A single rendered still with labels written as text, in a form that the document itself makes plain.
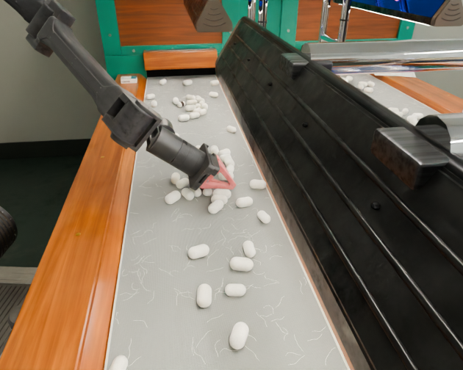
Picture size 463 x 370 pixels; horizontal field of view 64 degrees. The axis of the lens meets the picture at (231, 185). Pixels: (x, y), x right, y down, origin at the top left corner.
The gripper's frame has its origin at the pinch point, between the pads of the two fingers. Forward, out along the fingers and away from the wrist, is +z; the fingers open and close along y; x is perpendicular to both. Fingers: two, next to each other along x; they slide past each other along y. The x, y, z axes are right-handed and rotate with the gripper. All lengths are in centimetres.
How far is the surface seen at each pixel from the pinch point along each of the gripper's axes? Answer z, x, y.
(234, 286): -3.7, 2.6, -28.8
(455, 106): 63, -51, 36
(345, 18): 14, -46, 40
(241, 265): -2.1, 1.5, -24.4
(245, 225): 1.5, 1.0, -12.0
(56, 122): -35, 97, 183
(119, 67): -26, 18, 97
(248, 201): 2.0, -1.4, -6.5
